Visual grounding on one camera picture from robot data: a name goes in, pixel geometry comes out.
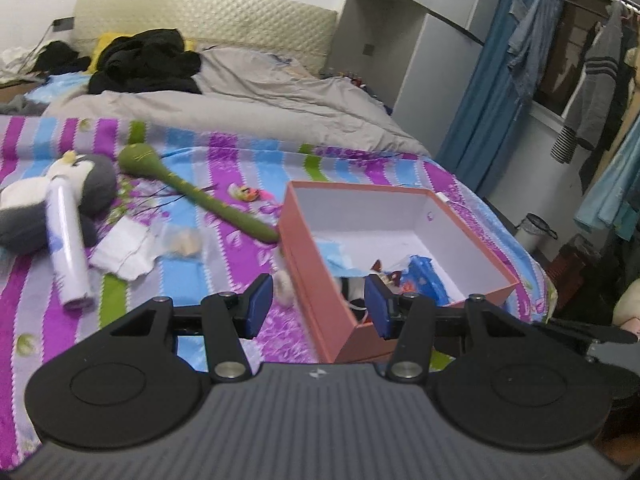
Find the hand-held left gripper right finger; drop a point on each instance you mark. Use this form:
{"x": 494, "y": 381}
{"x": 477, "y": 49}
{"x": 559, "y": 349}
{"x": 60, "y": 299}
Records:
{"x": 378, "y": 306}

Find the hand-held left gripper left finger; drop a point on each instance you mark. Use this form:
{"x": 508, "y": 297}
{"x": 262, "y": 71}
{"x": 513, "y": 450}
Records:
{"x": 258, "y": 306}

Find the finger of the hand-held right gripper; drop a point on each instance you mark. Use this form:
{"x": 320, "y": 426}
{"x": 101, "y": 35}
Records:
{"x": 600, "y": 335}

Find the black and white plush toy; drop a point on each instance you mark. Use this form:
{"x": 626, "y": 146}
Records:
{"x": 352, "y": 290}

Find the white fuzzy plush toy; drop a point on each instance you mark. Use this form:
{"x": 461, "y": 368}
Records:
{"x": 286, "y": 285}

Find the blue snack packet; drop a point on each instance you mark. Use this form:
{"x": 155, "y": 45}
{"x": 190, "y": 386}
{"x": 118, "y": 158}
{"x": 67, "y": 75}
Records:
{"x": 425, "y": 280}

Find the pink cardboard box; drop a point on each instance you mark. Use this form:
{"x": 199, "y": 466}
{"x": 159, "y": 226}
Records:
{"x": 320, "y": 300}

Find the dark red object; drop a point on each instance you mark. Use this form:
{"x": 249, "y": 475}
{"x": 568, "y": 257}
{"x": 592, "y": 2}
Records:
{"x": 572, "y": 280}

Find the clear bag of cotton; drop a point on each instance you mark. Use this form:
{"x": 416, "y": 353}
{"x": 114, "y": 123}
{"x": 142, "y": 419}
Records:
{"x": 182, "y": 242}

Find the small red yellow toy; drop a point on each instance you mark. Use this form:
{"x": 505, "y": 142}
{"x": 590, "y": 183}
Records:
{"x": 244, "y": 192}

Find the white trash bin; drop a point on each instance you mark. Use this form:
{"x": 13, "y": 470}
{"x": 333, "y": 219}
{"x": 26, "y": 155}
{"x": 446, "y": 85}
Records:
{"x": 530, "y": 235}

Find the hanging light blue garment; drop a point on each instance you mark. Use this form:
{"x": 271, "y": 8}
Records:
{"x": 607, "y": 195}

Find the crumpled white tissue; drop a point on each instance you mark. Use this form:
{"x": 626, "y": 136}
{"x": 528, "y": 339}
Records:
{"x": 125, "y": 250}

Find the green massage hammer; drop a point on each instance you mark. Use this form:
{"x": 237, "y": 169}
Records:
{"x": 140, "y": 160}

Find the white spray can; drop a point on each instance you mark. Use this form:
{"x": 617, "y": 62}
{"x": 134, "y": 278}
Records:
{"x": 67, "y": 245}

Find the grey penguin plush toy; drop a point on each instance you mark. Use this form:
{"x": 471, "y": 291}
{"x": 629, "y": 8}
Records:
{"x": 95, "y": 180}

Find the grey duvet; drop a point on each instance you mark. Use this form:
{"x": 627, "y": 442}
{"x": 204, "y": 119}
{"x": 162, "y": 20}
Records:
{"x": 280, "y": 100}

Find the blue curtain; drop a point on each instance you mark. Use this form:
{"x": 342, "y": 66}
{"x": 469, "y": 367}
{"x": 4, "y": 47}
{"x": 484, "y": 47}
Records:
{"x": 490, "y": 110}

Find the purple striped bed sheet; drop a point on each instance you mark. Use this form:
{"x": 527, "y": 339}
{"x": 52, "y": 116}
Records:
{"x": 30, "y": 310}

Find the hanging grey striped sweater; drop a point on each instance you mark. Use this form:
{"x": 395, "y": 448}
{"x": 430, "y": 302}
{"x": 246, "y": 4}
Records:
{"x": 595, "y": 90}

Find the grey wardrobe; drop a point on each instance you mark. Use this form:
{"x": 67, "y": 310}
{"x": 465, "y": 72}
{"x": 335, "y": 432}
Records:
{"x": 425, "y": 45}

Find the black clothes pile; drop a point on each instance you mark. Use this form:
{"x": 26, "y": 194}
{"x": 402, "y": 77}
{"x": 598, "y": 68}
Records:
{"x": 150, "y": 60}

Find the beige quilted headboard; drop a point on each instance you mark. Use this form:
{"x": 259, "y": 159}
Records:
{"x": 215, "y": 17}

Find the light blue cloth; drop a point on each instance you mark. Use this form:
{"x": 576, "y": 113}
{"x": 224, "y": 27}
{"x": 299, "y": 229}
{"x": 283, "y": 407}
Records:
{"x": 62, "y": 87}

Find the hanging denim shirt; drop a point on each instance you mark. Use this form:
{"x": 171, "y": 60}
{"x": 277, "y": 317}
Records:
{"x": 527, "y": 45}

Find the yellow pillow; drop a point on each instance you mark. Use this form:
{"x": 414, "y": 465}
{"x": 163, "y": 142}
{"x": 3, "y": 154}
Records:
{"x": 106, "y": 42}

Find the small black garment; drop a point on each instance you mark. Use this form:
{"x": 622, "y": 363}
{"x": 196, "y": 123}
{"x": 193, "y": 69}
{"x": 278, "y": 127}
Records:
{"x": 60, "y": 56}

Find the brown cardboard box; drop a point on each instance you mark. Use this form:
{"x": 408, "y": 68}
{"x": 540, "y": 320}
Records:
{"x": 12, "y": 92}

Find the white rumpled cloth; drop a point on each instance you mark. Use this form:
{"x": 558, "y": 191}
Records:
{"x": 15, "y": 60}

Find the grey wall switch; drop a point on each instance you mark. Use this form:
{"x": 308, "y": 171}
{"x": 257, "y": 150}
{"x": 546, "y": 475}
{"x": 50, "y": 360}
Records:
{"x": 369, "y": 50}

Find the black wall socket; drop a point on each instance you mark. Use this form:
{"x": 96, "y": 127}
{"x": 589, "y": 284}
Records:
{"x": 63, "y": 24}

